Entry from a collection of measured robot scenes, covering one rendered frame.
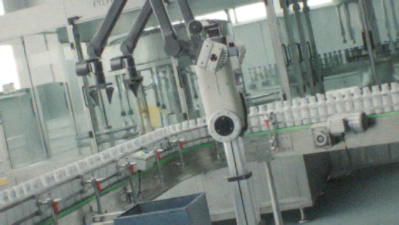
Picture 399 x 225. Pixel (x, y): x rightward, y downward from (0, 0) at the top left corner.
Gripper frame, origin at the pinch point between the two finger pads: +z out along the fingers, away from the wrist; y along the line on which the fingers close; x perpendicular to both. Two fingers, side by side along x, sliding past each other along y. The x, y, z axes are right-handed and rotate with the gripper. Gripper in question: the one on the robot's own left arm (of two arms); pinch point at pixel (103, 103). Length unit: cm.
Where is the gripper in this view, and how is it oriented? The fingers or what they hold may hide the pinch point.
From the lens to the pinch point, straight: 376.1
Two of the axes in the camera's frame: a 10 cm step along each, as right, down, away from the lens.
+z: 1.8, 9.8, 0.5
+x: 2.6, -1.0, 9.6
